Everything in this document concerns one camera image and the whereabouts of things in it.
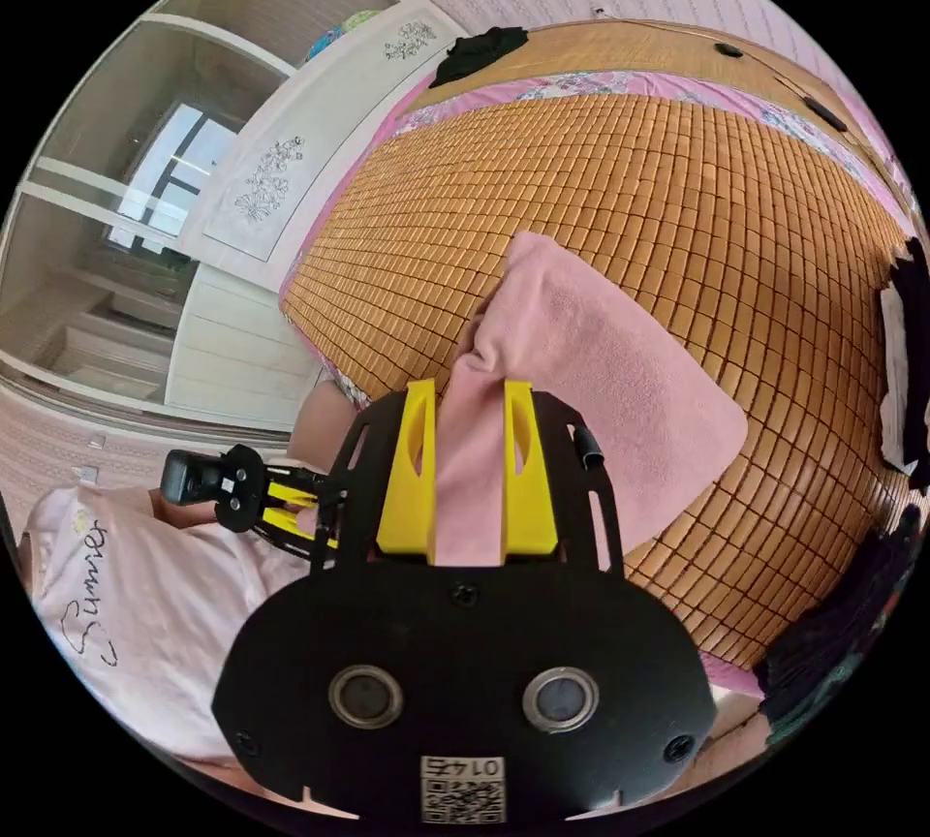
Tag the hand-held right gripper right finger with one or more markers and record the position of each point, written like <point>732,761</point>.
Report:
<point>529,503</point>

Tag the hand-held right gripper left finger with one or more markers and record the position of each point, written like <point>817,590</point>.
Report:
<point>408,488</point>

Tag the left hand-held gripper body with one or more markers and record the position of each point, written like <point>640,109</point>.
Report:
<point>241,488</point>

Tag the pink long sleeve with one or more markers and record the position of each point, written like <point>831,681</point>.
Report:
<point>603,372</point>

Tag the person's left hand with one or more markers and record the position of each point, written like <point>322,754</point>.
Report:
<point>182,514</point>

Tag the person's body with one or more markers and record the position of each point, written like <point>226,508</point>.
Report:
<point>145,619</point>

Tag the white cupboard with flower print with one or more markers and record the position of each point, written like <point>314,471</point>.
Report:
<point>247,270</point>

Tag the bed with woven mat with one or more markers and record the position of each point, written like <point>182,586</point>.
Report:
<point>654,198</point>

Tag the dark patterned garment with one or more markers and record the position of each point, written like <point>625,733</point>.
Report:
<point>835,633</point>

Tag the pile of clothes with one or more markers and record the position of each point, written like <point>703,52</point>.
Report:
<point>904,372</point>

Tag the black garment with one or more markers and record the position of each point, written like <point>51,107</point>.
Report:
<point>476,58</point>

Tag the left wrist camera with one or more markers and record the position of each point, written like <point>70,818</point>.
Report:
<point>185,478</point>

